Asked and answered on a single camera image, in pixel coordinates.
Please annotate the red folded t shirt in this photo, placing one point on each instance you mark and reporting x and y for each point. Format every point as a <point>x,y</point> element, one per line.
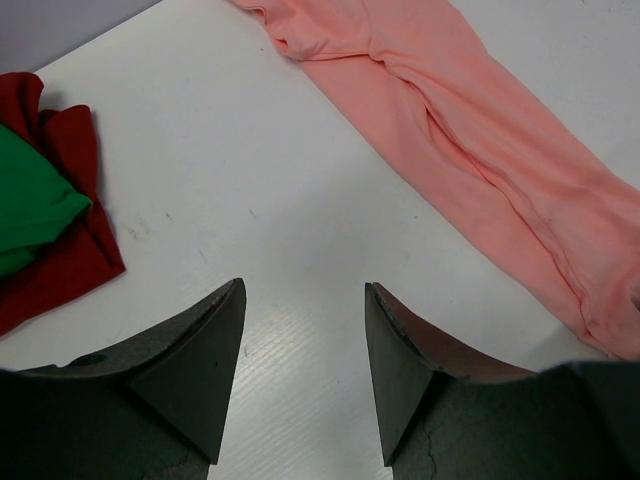
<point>85,256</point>

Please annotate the green folded t shirt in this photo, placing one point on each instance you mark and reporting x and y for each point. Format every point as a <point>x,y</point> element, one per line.
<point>37,203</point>

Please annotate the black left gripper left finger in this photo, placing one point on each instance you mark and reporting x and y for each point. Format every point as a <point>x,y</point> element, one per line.
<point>180,371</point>

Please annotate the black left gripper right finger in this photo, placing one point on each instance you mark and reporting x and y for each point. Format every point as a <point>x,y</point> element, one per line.
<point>441,402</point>

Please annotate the pink t shirt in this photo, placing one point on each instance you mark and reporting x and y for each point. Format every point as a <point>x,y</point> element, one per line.
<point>418,84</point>

